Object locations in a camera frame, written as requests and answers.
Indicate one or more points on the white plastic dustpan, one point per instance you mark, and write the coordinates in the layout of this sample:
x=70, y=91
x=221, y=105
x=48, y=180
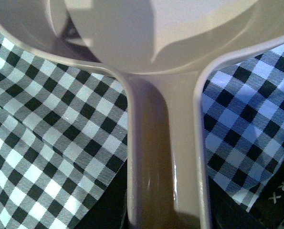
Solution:
x=162, y=52

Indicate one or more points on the black white checkered bag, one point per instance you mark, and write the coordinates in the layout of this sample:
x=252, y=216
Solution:
x=63, y=135

